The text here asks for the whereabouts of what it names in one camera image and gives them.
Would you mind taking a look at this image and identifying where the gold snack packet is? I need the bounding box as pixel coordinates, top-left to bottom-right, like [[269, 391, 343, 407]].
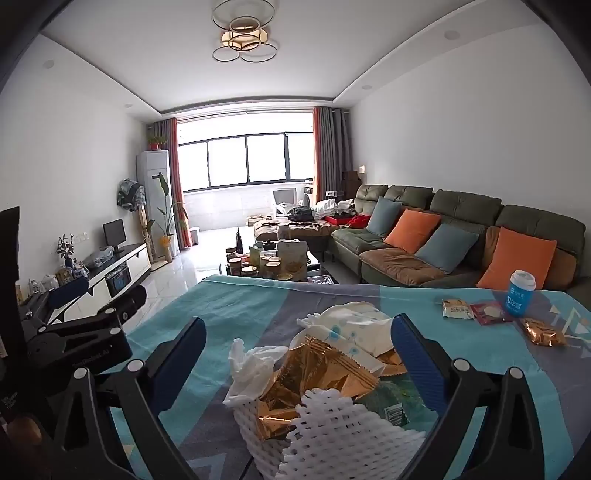
[[517, 318, 568, 347]]

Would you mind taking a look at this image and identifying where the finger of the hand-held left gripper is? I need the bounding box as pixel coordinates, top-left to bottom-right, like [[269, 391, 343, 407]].
[[21, 277, 89, 334], [39, 285, 148, 346]]

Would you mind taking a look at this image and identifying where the green brown sofa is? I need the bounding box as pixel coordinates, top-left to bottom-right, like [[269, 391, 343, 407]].
[[330, 183, 591, 291]]

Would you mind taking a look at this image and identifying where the gold foil wrapper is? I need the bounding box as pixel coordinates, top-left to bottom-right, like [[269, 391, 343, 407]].
[[256, 364, 324, 432], [287, 338, 380, 393]]

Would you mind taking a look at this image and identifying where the white standing air conditioner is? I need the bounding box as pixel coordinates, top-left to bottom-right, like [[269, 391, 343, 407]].
[[136, 150, 172, 259]]

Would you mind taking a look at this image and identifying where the large window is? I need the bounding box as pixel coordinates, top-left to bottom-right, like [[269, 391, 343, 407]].
[[178, 131, 317, 190]]

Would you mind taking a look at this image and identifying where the tall leafy plant yellow pot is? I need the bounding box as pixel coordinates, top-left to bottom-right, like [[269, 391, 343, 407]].
[[148, 172, 190, 259]]

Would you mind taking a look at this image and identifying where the white paper cup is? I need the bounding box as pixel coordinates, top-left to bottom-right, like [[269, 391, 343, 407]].
[[295, 302, 393, 370]]

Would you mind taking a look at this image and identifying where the black monitor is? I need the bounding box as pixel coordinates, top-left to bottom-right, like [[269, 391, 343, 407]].
[[102, 219, 127, 252]]

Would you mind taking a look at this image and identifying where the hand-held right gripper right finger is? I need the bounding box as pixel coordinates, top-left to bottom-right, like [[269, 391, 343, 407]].
[[392, 313, 555, 480]]

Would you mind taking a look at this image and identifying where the beige paper bag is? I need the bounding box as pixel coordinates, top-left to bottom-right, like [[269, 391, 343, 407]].
[[276, 240, 309, 281]]

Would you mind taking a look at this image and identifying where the red small packet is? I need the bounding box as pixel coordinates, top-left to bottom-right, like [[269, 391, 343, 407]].
[[470, 301, 514, 326]]

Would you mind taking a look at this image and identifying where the red cloth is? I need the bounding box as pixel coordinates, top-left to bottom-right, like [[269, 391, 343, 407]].
[[323, 213, 372, 229]]

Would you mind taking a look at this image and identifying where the ring ceiling lamp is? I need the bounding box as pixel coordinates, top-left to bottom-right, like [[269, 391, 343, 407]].
[[211, 0, 280, 64]]

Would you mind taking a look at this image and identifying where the green clear snack wrapper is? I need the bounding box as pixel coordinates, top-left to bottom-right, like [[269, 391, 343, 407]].
[[355, 381, 411, 428]]

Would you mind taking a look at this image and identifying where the white tissue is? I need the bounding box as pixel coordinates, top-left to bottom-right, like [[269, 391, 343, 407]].
[[223, 338, 289, 408]]

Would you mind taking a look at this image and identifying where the dark coffee table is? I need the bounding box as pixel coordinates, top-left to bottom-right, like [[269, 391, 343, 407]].
[[219, 249, 340, 284]]

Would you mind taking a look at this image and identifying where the orange wrapper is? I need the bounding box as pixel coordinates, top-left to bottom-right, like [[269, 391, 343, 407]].
[[379, 353, 408, 377]]

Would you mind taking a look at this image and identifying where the group of jars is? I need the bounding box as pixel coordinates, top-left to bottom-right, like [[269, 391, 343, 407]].
[[226, 249, 282, 280]]

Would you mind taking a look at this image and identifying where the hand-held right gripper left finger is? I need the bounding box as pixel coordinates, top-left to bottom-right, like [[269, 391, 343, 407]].
[[44, 316, 208, 480]]

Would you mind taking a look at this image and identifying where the blue cup white lid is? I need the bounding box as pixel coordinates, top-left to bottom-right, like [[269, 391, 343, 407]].
[[504, 270, 537, 319]]

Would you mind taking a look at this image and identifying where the black white TV cabinet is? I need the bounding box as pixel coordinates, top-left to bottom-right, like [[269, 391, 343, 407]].
[[18, 242, 153, 324]]

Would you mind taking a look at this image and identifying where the blue-grey cushion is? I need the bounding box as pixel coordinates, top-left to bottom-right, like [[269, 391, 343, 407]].
[[416, 224, 479, 274], [367, 196, 403, 238]]

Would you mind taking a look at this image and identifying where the beige small packet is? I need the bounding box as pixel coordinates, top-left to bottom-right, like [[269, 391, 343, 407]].
[[442, 299, 475, 320]]

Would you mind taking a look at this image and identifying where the white foam net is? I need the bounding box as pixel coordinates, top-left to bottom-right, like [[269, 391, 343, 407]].
[[233, 397, 296, 476], [284, 388, 437, 480]]

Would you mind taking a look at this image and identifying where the orange cushion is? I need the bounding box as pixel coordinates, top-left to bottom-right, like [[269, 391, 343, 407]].
[[384, 209, 441, 254], [476, 227, 558, 291]]

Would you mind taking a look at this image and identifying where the white chair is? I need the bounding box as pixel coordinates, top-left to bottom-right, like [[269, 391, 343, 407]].
[[272, 187, 297, 217]]

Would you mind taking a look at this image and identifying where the grey orange curtain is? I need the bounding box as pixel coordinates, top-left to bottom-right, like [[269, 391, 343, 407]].
[[152, 117, 192, 250], [313, 105, 354, 204]]

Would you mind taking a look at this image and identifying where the blue vase with branches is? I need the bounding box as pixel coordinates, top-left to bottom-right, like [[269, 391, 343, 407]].
[[56, 234, 75, 268]]

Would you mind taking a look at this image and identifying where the cloth-covered standing fan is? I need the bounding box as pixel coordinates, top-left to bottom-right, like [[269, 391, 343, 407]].
[[117, 178, 148, 266]]

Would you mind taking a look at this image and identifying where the brown ottoman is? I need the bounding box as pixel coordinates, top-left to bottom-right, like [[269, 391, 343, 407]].
[[254, 219, 342, 245]]

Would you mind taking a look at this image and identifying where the brown cabinet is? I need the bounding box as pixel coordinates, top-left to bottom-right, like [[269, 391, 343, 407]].
[[342, 171, 363, 199]]

